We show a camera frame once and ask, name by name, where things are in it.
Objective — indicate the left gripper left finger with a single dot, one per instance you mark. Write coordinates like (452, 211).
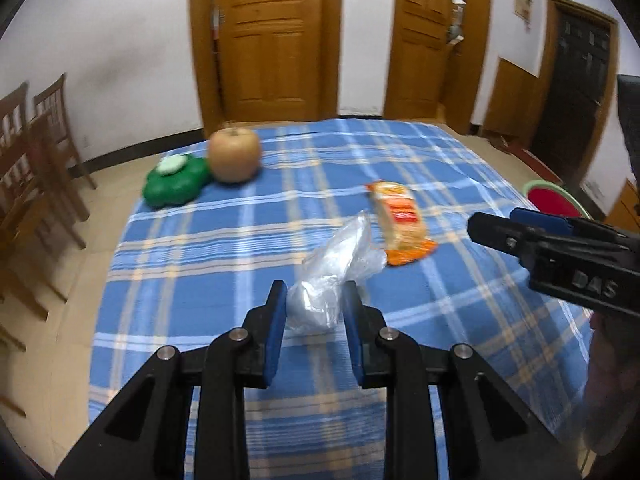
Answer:
(265, 327)

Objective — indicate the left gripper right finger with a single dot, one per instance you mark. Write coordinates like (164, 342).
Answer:
(363, 325)

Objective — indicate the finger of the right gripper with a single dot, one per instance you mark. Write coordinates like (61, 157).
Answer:
(542, 219)
(502, 234)

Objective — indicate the clear plastic bag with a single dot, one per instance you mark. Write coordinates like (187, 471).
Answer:
(350, 254)

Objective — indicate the right hand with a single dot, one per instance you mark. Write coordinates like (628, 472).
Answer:
(612, 390)

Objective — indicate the red bin with green rim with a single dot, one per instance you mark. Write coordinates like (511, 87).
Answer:
(550, 198)

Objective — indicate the wooden cabinet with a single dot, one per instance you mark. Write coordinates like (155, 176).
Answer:
(625, 212)

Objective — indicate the orange snack packet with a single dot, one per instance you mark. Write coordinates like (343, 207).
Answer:
(400, 219)

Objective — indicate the blue plaid tablecloth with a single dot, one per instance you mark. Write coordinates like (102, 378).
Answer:
(185, 275)

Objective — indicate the dark entrance door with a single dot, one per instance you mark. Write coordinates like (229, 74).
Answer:
(570, 100)

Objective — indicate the green flower-shaped container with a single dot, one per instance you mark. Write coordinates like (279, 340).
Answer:
(175, 181)

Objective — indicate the brown apple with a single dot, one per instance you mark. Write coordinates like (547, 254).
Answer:
(234, 154)

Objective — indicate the middle wooden door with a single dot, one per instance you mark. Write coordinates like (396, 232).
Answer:
(427, 69)

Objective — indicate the wooden door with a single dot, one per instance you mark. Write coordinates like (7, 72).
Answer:
(427, 69)
(265, 60)

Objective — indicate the wooden chair near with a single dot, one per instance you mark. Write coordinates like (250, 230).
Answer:
(31, 193)

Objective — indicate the wooden chair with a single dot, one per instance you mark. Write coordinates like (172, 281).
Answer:
(31, 193)
(61, 147)

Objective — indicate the wooden chair far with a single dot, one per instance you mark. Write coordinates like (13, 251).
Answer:
(61, 147)

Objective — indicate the left wooden door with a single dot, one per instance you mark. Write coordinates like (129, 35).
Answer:
(265, 60)

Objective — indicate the small wooden wall panel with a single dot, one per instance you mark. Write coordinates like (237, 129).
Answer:
(509, 100)

